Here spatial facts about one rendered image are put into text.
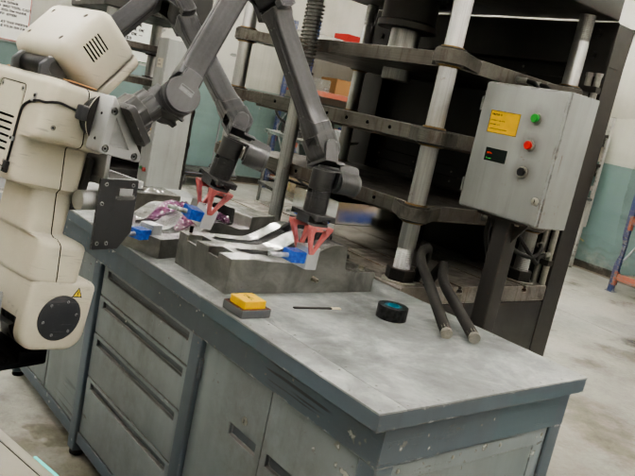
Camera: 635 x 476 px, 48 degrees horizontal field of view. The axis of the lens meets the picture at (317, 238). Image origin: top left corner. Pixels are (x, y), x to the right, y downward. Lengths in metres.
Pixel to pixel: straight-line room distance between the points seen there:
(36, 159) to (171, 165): 4.73
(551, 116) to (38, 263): 1.43
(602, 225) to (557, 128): 6.98
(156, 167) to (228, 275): 4.52
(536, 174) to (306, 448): 1.09
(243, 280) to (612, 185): 7.61
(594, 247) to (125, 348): 7.51
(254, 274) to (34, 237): 0.53
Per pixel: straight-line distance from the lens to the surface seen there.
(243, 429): 1.70
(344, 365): 1.44
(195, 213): 1.84
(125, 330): 2.21
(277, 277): 1.83
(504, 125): 2.27
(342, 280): 1.97
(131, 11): 2.00
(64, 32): 1.59
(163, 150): 6.22
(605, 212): 9.11
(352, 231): 2.71
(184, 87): 1.51
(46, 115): 1.50
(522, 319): 2.88
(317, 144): 1.68
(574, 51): 2.85
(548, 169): 2.16
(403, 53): 2.56
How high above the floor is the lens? 1.29
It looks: 11 degrees down
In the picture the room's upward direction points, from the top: 12 degrees clockwise
